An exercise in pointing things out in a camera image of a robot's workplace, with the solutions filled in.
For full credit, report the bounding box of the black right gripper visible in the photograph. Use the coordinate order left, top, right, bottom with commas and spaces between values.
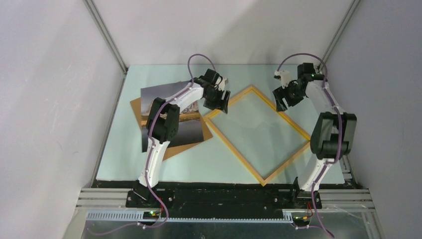
272, 81, 305, 113

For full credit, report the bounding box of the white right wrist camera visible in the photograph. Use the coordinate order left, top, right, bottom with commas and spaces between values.
274, 70, 293, 89

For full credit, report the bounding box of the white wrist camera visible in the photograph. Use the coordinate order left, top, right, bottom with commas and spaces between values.
274, 70, 293, 89
215, 76, 228, 91

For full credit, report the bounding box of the left aluminium corner post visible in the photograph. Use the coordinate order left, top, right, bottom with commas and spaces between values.
83, 0, 128, 74

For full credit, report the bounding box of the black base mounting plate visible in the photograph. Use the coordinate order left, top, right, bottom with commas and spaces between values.
125, 182, 322, 219

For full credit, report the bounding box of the right aluminium corner post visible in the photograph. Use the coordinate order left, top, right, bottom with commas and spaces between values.
322, 0, 361, 63

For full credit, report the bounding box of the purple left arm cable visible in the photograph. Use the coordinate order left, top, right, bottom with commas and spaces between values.
86, 53, 217, 237

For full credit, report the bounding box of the aluminium corner post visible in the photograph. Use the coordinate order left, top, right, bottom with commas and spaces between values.
322, 0, 361, 63
83, 0, 128, 74

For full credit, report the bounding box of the landscape photo print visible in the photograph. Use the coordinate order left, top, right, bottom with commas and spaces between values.
140, 81, 206, 153

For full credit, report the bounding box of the right controller board with wires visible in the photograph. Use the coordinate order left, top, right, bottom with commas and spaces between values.
293, 202, 314, 227

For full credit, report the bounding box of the controller board with wires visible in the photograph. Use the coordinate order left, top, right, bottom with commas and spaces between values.
142, 200, 164, 220
293, 202, 314, 227

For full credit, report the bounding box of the left controller board with wires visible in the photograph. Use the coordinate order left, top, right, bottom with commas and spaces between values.
142, 200, 164, 220

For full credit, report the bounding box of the aluminium front rail frame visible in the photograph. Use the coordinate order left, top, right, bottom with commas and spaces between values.
77, 188, 375, 212

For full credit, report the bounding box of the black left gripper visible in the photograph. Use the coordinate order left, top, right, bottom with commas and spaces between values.
204, 88, 230, 114

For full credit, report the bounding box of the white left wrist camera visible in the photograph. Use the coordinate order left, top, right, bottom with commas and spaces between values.
215, 76, 228, 91

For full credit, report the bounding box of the grey slotted cable duct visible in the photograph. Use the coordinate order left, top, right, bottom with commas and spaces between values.
86, 210, 293, 224

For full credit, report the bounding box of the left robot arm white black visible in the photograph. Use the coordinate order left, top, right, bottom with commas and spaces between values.
133, 69, 230, 208

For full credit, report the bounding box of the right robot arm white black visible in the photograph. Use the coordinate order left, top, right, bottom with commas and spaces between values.
272, 63, 357, 208

